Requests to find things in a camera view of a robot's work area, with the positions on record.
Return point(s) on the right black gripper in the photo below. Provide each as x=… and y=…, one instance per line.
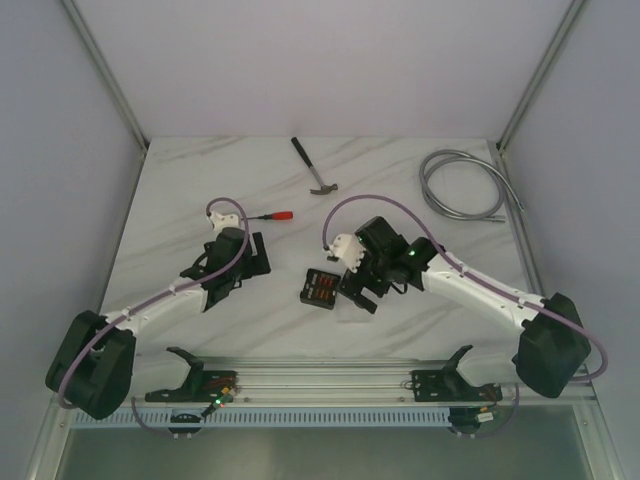
x=352, y=284

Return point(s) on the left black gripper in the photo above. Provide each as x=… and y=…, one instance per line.
x=257, y=255

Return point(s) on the clear plastic fuse box lid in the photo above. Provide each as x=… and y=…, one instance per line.
x=347, y=312

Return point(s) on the black fuse box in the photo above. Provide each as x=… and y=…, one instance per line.
x=320, y=289

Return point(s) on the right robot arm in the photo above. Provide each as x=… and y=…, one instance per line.
x=542, y=346

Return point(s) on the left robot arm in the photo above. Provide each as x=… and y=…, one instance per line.
x=100, y=364

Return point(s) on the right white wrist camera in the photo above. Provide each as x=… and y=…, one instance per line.
x=347, y=249

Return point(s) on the red handled screwdriver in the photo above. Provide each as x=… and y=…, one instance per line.
x=276, y=216

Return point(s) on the aluminium front rail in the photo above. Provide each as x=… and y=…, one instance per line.
x=322, y=382

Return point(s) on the claw hammer black handle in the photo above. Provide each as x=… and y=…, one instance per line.
x=323, y=188

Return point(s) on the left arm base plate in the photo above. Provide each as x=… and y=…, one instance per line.
x=206, y=387

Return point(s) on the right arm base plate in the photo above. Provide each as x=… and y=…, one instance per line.
x=430, y=386

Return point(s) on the slotted grey cable duct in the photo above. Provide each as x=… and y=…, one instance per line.
x=269, y=417

